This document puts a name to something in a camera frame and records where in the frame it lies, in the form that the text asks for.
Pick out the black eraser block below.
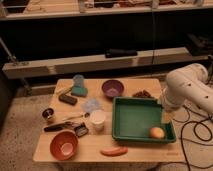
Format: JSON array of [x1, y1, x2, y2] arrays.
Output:
[[59, 94, 77, 105]]

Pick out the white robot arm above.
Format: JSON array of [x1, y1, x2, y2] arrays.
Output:
[[159, 63, 213, 115]]

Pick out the blue translucent cup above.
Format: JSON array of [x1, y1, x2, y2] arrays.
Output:
[[73, 74, 84, 87]]

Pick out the white paper cup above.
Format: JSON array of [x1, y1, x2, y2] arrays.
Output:
[[89, 110, 106, 131]]

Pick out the small metal cup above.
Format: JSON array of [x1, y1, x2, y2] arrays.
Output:
[[42, 108, 55, 122]]

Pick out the purple bowl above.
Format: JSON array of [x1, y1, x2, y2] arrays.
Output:
[[102, 79, 124, 98]]

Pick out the clear crumpled plastic bag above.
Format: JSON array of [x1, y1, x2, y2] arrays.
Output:
[[81, 98, 101, 113]]

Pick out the teal sponge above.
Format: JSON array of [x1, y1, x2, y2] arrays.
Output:
[[71, 86, 88, 97]]

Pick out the black object on shelf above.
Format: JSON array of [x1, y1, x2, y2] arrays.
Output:
[[105, 49, 137, 58]]

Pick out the wooden stick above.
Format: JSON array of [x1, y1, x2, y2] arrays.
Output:
[[55, 87, 72, 94]]

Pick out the spoon with dark tip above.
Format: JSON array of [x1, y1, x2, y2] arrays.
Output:
[[62, 112, 90, 121]]

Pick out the brown crumbly snack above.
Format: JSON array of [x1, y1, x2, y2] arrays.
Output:
[[132, 90, 153, 98]]

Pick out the green plastic tray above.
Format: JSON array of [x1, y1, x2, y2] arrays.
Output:
[[112, 97, 176, 143]]

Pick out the orange carrot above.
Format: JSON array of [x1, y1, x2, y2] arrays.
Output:
[[100, 147, 128, 157]]

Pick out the yellow red apple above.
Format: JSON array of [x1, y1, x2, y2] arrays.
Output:
[[150, 127, 165, 139]]

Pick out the orange bowl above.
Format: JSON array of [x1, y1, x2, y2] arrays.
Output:
[[50, 131, 78, 161]]

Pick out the wooden shelf rack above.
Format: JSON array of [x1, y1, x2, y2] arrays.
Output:
[[0, 4, 213, 79]]

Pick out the black handled scissors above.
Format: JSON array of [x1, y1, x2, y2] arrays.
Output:
[[43, 121, 80, 132]]

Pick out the black floor cables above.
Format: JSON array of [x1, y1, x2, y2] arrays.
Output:
[[173, 104, 213, 171]]

